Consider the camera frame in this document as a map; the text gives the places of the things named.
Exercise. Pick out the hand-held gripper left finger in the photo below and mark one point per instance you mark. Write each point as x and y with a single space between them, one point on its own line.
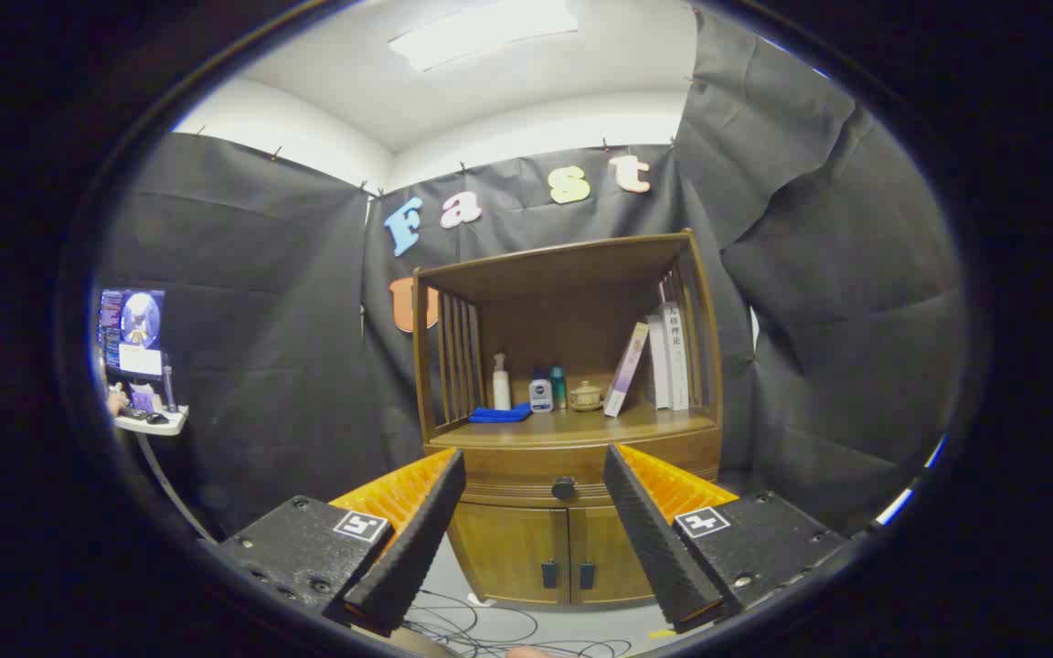
417 548

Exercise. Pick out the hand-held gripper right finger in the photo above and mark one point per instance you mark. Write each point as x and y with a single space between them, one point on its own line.
650 539

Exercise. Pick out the black drawer knob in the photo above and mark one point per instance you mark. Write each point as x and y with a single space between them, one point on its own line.
563 488

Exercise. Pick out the wooden drawer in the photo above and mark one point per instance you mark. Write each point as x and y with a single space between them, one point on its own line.
536 461

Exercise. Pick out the wooden cabinet door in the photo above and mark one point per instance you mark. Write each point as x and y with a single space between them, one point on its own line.
604 544
508 548

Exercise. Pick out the wooden countertop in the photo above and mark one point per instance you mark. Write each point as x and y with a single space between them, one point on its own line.
581 428

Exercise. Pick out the wooden cabinet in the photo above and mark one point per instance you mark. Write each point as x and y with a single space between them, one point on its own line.
572 274

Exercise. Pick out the beige lidded teacup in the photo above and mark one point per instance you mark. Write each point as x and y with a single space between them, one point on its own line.
586 397

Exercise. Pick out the blue folded cloth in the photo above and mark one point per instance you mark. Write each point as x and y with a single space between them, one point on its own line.
499 414

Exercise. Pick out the purple white book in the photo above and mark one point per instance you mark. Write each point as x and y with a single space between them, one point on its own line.
627 370

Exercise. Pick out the teal bottle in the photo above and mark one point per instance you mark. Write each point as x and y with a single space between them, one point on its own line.
559 388

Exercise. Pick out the white blue-capped lotion bottle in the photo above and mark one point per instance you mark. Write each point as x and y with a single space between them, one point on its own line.
540 397

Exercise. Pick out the white pump bottle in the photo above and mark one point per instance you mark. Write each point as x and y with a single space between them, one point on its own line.
501 388

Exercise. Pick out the white book lettered spine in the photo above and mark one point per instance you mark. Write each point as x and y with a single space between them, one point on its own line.
675 356

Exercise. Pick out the small white stand tray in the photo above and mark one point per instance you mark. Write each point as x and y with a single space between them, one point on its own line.
170 426

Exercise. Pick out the computer monitor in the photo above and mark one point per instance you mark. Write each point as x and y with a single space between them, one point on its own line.
132 334

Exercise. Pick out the ceiling light panel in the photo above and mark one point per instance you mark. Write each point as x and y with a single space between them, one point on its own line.
481 32

